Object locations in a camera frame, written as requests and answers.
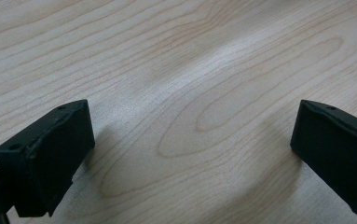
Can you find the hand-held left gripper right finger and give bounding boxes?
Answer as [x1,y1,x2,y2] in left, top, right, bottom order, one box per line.
[290,99,357,217]

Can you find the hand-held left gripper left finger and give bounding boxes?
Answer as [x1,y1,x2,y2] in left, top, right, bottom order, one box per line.
[0,99,96,218]

